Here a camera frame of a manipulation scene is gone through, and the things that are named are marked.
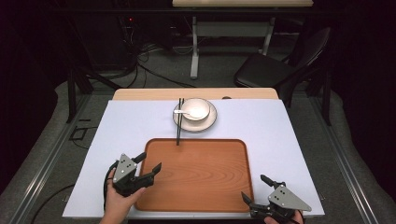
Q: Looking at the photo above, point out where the white round plate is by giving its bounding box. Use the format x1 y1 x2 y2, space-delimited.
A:
172 98 219 133

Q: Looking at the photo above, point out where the white-framed desk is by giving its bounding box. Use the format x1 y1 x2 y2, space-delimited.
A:
172 0 314 80

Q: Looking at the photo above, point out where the white table sheet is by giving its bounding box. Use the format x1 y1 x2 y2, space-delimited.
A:
62 99 326 218

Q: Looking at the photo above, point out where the person's right hand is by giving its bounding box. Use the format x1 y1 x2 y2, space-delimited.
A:
263 209 304 224

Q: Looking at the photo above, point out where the white bowl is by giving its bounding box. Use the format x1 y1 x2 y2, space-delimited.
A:
180 98 211 122

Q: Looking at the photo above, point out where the black floor cable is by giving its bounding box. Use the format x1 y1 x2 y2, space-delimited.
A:
29 183 76 224

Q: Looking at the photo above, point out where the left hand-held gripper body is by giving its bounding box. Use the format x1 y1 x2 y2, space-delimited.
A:
111 153 156 198

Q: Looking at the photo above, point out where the black metal stand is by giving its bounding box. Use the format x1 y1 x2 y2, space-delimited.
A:
64 65 123 124

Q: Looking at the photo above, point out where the black chopstick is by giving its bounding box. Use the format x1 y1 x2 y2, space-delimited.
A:
177 98 185 147
176 98 182 147

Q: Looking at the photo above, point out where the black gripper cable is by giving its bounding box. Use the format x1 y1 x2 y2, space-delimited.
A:
103 161 120 211

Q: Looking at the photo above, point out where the white ceramic spoon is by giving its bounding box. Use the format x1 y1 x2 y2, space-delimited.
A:
173 108 201 121

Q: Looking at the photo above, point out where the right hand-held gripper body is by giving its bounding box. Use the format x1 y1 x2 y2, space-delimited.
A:
248 181 313 224

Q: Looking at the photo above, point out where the black chair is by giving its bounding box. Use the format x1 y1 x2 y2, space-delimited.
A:
233 26 332 127

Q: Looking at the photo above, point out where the aluminium floor rail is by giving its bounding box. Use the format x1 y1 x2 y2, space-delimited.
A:
309 92 381 224
8 92 92 224

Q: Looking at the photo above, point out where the person's left hand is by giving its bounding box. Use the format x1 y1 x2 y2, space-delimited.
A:
104 178 148 224

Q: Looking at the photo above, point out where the bundle of black cables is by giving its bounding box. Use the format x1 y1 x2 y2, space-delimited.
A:
122 41 198 90

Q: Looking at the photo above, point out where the power strip with red light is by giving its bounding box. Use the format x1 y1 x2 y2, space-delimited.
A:
120 14 138 40

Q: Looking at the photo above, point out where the brown wooden tray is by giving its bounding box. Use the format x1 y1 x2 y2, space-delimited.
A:
134 138 255 214

